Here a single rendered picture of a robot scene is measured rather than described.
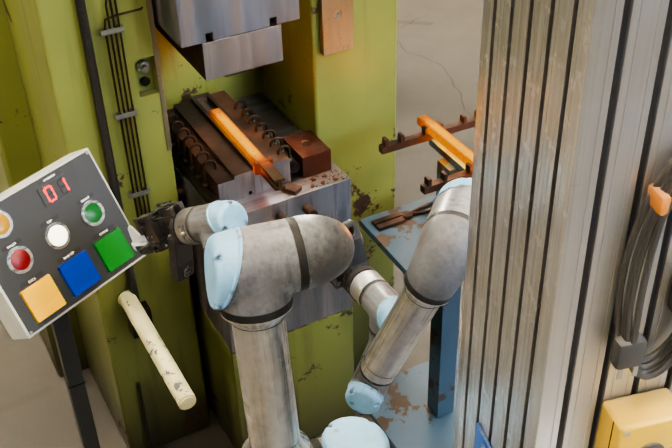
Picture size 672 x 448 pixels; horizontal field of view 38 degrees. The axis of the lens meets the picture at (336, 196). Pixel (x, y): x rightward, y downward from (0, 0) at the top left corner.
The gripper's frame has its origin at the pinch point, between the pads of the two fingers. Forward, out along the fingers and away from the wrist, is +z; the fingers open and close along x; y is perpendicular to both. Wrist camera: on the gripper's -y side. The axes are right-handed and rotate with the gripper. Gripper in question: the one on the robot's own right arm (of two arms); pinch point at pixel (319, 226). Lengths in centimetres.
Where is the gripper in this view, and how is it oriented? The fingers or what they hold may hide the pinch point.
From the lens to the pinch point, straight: 224.9
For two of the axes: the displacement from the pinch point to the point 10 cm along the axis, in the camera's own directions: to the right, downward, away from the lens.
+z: -4.8, -4.9, 7.2
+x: 8.8, -2.9, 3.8
